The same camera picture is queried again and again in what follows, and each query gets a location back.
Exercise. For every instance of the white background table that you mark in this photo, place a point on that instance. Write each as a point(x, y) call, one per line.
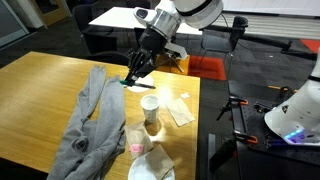
point(122, 17)

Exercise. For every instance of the grey background chair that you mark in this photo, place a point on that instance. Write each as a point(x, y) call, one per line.
point(226, 45)

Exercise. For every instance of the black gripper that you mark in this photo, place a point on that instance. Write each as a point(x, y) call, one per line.
point(142, 61)

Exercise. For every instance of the grey sweatpants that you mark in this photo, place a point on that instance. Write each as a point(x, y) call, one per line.
point(94, 136)

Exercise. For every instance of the green capped marker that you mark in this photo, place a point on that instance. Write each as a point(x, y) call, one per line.
point(139, 85)

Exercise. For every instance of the pink sugar packet by plate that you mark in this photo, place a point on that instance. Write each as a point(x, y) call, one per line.
point(136, 148)

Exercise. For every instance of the brown napkin under packet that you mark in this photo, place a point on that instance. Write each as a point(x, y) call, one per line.
point(137, 134)

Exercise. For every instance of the orange handled clamp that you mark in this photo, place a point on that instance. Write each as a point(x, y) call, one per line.
point(243, 137)
point(227, 106)

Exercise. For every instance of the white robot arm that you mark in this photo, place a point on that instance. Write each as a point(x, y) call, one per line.
point(296, 120)

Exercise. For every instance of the brown napkin on table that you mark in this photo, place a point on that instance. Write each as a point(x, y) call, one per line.
point(180, 112)

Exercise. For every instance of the brown napkin on small plate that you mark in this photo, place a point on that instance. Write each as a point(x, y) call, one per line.
point(159, 162)

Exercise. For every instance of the pink sugar packet near edge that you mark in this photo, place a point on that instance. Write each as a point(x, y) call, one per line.
point(185, 95)

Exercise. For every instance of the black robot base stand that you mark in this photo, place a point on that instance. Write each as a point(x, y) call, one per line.
point(271, 158)

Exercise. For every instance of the small white paper plate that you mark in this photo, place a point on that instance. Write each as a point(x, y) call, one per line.
point(140, 170)

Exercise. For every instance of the speckled paper cup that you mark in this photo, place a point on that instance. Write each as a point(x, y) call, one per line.
point(150, 105)

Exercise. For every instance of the large white paper plate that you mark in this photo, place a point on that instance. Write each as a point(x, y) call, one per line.
point(146, 80)

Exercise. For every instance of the black office chair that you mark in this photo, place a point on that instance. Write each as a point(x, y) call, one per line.
point(112, 57)

